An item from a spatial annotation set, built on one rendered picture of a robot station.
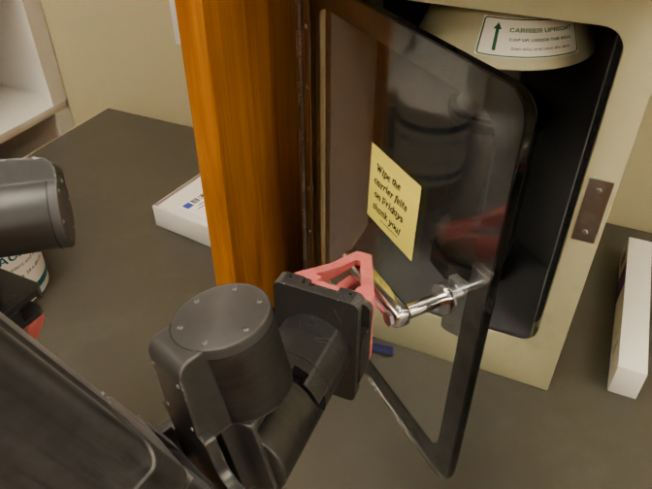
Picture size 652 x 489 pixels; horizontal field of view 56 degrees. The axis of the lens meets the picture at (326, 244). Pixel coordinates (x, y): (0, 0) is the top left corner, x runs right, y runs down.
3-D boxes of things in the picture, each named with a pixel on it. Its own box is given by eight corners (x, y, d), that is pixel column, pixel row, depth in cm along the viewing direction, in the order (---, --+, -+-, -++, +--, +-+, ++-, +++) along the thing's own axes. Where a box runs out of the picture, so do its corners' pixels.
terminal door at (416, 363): (313, 292, 80) (309, -33, 56) (451, 484, 59) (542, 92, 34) (308, 294, 80) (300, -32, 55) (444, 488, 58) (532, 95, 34)
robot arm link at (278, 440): (211, 490, 39) (287, 514, 37) (177, 419, 36) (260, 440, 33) (262, 408, 44) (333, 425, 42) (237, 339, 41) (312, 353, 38)
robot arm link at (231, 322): (114, 500, 39) (179, 596, 33) (33, 372, 33) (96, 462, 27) (261, 388, 45) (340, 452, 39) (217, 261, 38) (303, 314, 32)
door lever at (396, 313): (389, 252, 55) (391, 230, 54) (452, 319, 49) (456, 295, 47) (337, 270, 53) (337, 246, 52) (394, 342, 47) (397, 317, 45)
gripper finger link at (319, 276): (405, 243, 49) (363, 319, 42) (398, 308, 53) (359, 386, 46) (327, 222, 51) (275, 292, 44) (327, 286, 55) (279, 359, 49)
